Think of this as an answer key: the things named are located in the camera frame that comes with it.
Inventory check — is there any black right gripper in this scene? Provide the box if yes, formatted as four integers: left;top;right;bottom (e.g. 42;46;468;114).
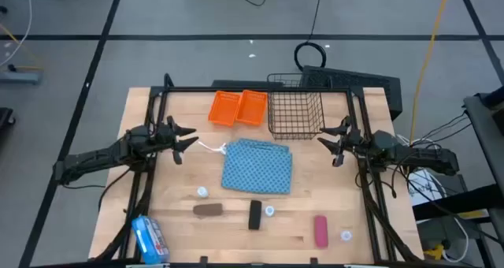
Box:
317;115;365;169

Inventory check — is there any grey metal floor base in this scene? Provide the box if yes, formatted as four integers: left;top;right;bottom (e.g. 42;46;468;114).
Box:
0;70;43;85

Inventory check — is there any white printed sheet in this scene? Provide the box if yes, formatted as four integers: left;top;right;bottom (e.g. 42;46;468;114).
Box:
407;169;442;208

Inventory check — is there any black perforated metal case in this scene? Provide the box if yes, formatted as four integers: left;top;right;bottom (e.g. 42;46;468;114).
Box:
299;65;403;121

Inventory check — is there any yellow cable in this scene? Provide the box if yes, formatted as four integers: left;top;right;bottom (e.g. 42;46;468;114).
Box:
409;0;454;145

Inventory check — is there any black metal table frame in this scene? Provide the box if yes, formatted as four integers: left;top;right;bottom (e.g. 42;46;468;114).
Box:
89;73;425;266

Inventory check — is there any black side desk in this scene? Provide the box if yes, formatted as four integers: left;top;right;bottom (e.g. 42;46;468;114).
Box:
462;85;504;268

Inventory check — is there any blue first aid kit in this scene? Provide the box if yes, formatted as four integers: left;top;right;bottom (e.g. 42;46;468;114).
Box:
131;215;171;266

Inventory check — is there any black wire basket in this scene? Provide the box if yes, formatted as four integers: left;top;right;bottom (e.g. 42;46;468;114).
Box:
266;73;327;141

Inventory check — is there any pink bandage roll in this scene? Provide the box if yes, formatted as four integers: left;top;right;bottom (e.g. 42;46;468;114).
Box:
313;214;329;249

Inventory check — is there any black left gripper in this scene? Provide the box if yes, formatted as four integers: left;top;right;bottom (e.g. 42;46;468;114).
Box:
151;115;200;166

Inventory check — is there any black coiled cable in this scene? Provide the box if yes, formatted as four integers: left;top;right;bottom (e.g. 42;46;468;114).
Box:
293;0;328;72

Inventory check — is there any yellow plug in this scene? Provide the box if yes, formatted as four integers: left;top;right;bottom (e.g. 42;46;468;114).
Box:
423;244;446;261

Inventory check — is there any white cable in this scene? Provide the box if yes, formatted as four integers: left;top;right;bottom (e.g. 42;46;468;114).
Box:
0;0;33;68

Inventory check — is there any black bandage roll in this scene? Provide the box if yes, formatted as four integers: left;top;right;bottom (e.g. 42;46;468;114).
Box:
247;199;263;231

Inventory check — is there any blue patterned cloth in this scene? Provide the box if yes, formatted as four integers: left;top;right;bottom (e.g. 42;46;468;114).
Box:
197;138;294;195

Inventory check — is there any brown bandage roll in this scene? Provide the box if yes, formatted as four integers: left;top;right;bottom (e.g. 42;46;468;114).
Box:
192;203;224;218

